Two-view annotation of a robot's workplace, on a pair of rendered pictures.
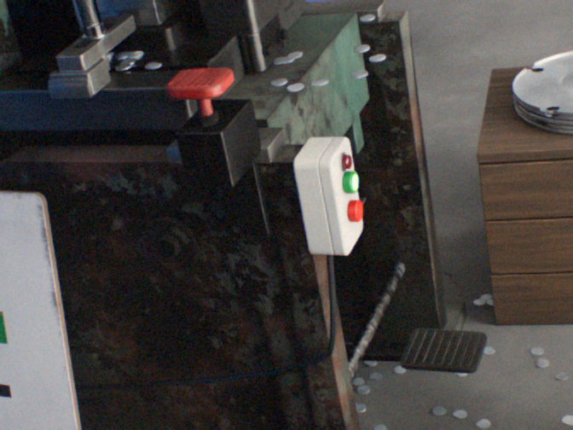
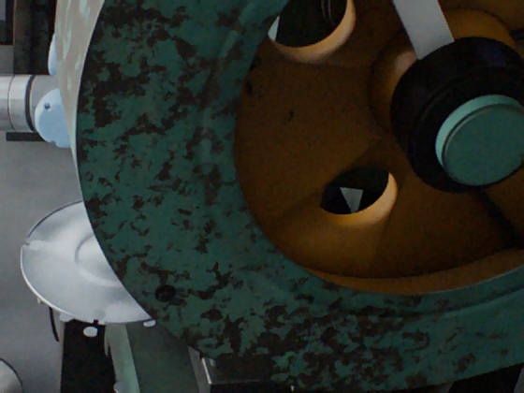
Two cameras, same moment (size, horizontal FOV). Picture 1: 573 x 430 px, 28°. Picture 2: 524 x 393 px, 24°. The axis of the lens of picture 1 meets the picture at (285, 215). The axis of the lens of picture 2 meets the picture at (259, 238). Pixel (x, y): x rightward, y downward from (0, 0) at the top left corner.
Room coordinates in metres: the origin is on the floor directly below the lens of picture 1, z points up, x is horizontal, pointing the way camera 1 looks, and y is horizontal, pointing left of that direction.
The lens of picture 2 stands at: (2.71, -1.01, 1.97)
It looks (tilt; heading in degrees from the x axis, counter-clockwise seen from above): 37 degrees down; 135
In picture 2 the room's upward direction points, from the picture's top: 10 degrees clockwise
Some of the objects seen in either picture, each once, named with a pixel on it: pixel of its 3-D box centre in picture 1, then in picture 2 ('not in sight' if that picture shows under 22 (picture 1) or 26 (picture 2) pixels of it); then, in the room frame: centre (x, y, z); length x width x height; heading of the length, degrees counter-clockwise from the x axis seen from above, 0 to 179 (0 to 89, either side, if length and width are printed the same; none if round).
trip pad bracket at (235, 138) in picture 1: (228, 181); not in sight; (1.24, 0.06, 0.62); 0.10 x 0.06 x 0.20; 155
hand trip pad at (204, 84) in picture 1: (205, 107); not in sight; (1.23, 0.07, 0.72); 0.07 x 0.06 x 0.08; 65
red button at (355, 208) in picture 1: (355, 211); not in sight; (1.25, -0.09, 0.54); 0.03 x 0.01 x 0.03; 155
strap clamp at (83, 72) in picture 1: (91, 36); not in sight; (1.47, 0.21, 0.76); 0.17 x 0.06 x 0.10; 155
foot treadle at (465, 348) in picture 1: (305, 351); not in sight; (1.57, 0.01, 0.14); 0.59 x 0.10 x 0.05; 65
